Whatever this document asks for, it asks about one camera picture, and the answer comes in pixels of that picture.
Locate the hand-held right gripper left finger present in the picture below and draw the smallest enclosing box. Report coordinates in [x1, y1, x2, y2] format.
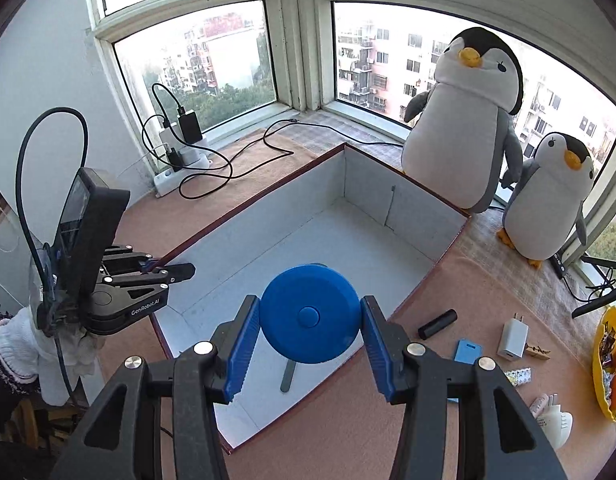
[50, 294, 262, 480]

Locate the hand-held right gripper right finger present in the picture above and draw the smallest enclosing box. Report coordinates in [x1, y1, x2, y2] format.
[360, 295, 569, 480]

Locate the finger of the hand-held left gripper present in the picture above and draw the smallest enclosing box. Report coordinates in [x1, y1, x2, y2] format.
[104, 245, 161, 272]
[100, 262, 197, 332]

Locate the blue round tape measure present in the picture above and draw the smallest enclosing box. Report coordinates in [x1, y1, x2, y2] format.
[261, 262, 363, 393]

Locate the patterned silver lighter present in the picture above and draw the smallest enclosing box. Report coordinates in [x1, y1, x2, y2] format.
[503, 367, 533, 388]

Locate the person's left forearm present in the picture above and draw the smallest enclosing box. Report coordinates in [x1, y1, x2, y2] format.
[0, 305, 39, 397]

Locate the person's left hand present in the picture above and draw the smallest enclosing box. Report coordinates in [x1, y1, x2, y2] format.
[35, 327, 101, 407]

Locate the black cylinder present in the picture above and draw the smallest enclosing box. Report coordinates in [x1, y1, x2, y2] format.
[418, 309, 457, 341]

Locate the white power strip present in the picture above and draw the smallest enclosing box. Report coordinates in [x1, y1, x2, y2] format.
[152, 152, 211, 198]

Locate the blue phone stand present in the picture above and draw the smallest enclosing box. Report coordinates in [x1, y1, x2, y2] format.
[454, 339, 484, 367]

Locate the white charger block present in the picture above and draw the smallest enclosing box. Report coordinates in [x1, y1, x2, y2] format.
[183, 146, 210, 168]

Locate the white power adapter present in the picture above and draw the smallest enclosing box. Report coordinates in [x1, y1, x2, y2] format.
[159, 127, 186, 150]

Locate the white USB charger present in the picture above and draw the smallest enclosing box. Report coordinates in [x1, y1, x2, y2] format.
[497, 314, 526, 361]

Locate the black power adapter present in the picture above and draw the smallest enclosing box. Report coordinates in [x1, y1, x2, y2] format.
[177, 108, 203, 143]

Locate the white plug-in device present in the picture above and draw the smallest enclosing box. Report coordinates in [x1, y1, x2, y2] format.
[538, 400, 574, 450]

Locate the wooden stool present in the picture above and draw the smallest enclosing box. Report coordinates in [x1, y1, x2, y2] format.
[0, 395, 88, 461]

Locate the small penguin plush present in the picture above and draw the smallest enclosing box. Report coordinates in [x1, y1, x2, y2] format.
[497, 132, 596, 268]

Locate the large penguin plush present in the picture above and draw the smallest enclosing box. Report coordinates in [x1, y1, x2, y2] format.
[400, 26, 525, 214]

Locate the yellow bowl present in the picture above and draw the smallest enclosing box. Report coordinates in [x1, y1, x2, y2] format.
[592, 305, 616, 422]

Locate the black tripod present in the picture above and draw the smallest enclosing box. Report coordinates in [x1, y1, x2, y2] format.
[570, 255, 616, 318]

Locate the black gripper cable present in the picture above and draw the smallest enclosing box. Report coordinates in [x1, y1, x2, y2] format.
[15, 106, 89, 271]

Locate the black looped cable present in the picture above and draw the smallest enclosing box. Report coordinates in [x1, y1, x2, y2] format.
[152, 82, 185, 117]

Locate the black tripod cable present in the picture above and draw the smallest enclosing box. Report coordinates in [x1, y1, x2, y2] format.
[583, 266, 616, 302]

